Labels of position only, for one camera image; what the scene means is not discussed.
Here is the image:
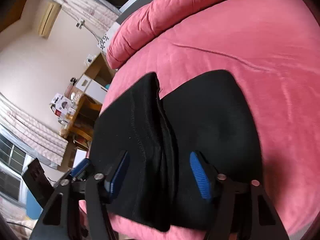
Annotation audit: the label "grey bed headboard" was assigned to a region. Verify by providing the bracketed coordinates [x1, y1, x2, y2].
[116, 0, 176, 25]

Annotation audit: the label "pink bed sheet mattress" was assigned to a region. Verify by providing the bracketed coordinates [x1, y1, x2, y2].
[103, 0, 319, 235]

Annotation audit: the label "pink folded duvet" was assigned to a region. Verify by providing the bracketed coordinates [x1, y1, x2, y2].
[106, 0, 293, 70]

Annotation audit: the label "window with white frame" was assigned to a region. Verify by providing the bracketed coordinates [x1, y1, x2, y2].
[0, 135, 26, 202]

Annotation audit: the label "white product box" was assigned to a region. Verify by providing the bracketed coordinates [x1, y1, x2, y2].
[49, 93, 72, 116]

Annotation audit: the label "white air conditioner unit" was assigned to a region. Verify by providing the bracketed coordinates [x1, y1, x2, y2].
[37, 2, 61, 38]

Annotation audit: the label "black pants with embroidery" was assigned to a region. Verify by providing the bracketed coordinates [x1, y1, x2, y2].
[89, 70, 263, 232]

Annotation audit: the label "white cabinet with door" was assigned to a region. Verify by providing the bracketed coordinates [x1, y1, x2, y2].
[75, 74, 107, 104]

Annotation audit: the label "pink patterned curtain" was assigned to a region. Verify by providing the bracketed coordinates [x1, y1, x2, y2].
[1, 95, 68, 165]

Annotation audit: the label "wooden shelf table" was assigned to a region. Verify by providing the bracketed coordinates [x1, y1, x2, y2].
[59, 90, 102, 150]

